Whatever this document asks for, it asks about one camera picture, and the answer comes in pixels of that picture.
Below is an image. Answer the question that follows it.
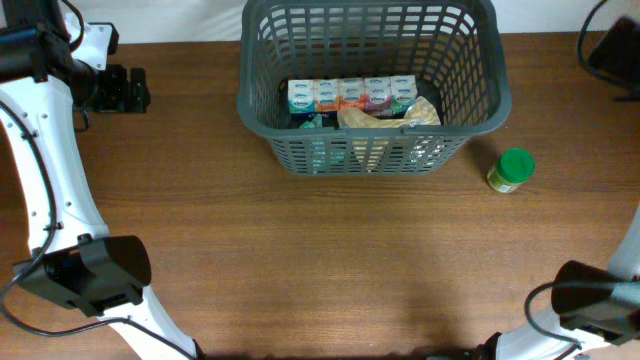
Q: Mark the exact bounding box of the teal packet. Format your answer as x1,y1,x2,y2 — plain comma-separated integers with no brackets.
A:
299,114,345,174

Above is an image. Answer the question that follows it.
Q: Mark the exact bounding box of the white tissue multipack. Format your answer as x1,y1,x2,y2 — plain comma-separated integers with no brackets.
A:
287,75,418,119

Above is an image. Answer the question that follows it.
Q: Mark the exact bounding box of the beige snack bag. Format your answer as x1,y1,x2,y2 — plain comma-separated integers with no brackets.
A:
337,95,442,171

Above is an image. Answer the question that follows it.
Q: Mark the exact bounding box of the grey plastic basket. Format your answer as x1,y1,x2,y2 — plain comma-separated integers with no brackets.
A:
237,0,512,176

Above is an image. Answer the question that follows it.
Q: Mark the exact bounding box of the green-lid spice jar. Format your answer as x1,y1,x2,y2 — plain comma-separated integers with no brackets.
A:
486,148,536,194

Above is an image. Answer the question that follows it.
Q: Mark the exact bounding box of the metal tin can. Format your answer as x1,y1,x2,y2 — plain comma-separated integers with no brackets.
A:
409,137,447,167

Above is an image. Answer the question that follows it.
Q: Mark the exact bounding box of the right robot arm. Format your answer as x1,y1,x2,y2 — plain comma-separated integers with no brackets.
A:
464,12,639,359

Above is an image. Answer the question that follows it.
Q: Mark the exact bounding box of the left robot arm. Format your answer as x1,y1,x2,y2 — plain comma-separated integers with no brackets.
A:
1,0,202,359

